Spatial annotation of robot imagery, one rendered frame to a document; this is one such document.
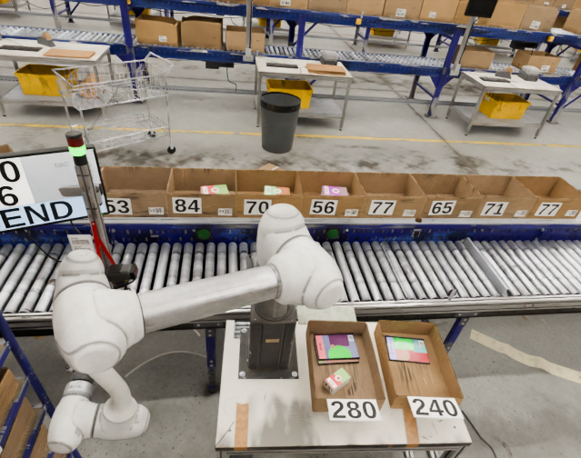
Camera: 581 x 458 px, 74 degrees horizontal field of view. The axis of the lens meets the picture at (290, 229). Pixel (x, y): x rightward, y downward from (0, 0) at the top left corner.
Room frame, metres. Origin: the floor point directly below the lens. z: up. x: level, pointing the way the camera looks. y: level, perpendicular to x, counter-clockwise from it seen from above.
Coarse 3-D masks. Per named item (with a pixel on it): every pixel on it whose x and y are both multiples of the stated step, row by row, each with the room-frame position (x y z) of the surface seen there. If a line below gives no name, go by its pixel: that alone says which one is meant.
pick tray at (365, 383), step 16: (320, 320) 1.16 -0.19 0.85; (368, 336) 1.12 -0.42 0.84; (368, 352) 1.07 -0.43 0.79; (320, 368) 0.97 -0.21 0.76; (336, 368) 0.98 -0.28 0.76; (352, 368) 0.99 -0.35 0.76; (368, 368) 1.00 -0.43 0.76; (320, 384) 0.90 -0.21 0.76; (352, 384) 0.91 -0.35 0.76; (368, 384) 0.92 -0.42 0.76; (320, 400) 0.78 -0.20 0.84; (384, 400) 0.81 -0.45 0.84
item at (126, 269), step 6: (114, 264) 1.13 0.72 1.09; (120, 264) 1.13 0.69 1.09; (126, 264) 1.13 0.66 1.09; (132, 264) 1.14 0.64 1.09; (108, 270) 1.10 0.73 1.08; (114, 270) 1.09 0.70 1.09; (120, 270) 1.09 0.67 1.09; (126, 270) 1.10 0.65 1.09; (132, 270) 1.11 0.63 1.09; (108, 276) 1.07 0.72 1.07; (114, 276) 1.07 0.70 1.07; (120, 276) 1.08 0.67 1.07; (126, 276) 1.08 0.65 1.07; (132, 276) 1.09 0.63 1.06; (114, 282) 1.09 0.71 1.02; (120, 282) 1.09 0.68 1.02; (126, 282) 1.12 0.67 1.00; (114, 288) 1.08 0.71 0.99
